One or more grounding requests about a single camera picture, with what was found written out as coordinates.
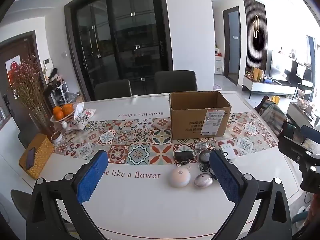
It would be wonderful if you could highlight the black cable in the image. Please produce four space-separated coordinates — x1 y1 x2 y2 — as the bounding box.
197 161 219 180

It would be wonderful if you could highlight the glass vase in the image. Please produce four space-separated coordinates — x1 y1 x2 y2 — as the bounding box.
28 109 55 138

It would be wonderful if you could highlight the dark grey dining chair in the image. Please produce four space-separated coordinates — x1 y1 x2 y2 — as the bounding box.
94 79 132 101
18 130 38 148
153 70 198 94

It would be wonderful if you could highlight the yellow gift bag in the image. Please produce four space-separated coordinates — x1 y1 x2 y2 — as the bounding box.
252 67 264 82

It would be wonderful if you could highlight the silver oval mouse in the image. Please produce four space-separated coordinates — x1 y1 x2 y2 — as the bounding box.
194 173 214 188

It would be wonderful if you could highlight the brown cardboard box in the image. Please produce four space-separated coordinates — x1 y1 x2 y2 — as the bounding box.
169 91 232 140

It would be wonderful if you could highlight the orange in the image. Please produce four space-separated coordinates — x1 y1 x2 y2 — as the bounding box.
62 104 74 117
53 106 64 120

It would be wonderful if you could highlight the dark hallway door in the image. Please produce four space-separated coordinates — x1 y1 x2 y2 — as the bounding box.
222 6 242 86

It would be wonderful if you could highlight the grey round charger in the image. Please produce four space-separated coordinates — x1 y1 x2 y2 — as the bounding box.
199 150 213 163

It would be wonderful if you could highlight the brown entrance door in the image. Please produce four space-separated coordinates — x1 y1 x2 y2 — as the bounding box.
0 31 47 130

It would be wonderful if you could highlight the white shoe rack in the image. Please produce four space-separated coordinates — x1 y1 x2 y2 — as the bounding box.
51 81 68 105

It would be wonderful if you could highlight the white drawer cabinet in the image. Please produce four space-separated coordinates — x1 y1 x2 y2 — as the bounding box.
214 52 224 75

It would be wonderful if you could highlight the dark slatted wall panel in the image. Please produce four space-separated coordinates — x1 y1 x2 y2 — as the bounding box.
242 0 268 80

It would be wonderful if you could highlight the wooden chair with striped cloth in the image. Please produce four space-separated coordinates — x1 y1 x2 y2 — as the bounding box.
254 95 288 138

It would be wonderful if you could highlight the white fruit basket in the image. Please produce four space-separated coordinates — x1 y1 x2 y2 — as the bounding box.
51 109 76 123

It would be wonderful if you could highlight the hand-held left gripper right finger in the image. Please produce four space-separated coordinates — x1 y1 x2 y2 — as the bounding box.
209 150 292 240

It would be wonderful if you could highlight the pink round device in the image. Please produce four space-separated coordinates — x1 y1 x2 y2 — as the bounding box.
170 166 192 188

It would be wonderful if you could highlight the black glass sliding door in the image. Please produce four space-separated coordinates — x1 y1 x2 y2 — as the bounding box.
64 0 173 101

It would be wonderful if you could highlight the yellow woven tissue box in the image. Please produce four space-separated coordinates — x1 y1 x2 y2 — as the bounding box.
19 133 55 180

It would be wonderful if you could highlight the television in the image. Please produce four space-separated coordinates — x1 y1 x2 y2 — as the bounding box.
267 50 291 78

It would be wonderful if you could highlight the white patterned snack bag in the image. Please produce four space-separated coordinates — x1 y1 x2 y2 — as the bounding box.
66 102 97 131

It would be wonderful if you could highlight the dried flower bouquet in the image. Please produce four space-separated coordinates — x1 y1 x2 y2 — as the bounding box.
10 56 52 120

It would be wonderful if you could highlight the white TV console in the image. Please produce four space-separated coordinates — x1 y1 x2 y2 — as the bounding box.
242 76 298 98

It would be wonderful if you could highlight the white USB hub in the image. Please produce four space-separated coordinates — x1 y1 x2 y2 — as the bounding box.
215 140 238 159

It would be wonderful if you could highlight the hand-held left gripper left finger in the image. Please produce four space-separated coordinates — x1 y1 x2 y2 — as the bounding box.
26 150 109 240

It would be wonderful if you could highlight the red door decoration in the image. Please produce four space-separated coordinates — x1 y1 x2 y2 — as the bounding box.
5 55 22 98

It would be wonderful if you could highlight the tile-patterned table runner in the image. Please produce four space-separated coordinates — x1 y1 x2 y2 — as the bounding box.
54 112 278 166

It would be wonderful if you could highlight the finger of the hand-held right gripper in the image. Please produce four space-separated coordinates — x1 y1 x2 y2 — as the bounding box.
301 124 320 137
277 136 315 167

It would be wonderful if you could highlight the black phone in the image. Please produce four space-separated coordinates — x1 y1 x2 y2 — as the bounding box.
26 147 36 171

